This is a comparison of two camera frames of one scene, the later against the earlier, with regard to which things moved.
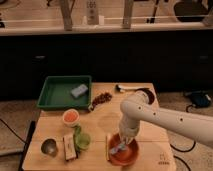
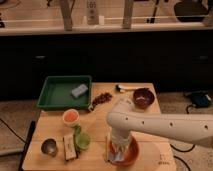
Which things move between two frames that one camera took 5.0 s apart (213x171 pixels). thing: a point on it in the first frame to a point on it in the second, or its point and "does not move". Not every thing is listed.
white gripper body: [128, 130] to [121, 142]
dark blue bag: [200, 100] does not move
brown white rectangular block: [69, 147] does not move
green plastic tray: [57, 93] does not move
